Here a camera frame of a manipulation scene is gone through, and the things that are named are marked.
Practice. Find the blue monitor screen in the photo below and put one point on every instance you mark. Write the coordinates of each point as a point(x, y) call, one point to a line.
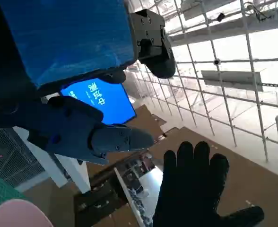
point(110, 104)

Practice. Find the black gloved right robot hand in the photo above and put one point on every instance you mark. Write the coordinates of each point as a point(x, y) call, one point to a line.
point(191, 186)

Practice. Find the white ceiling light panel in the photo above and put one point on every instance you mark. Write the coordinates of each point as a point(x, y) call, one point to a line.
point(233, 80)

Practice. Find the green cutting mat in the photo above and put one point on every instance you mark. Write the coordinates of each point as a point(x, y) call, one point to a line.
point(2, 189)

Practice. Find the pink bowl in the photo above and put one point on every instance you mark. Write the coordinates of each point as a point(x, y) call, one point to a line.
point(16, 215)

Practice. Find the dark wooden cabinet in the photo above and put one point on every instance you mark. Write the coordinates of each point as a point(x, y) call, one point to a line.
point(98, 201)

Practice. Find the black left robot hand, blue tape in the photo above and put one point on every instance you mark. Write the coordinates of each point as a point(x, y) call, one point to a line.
point(65, 37)

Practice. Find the small black ceiling camera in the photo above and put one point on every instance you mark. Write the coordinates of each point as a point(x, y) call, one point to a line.
point(220, 17)

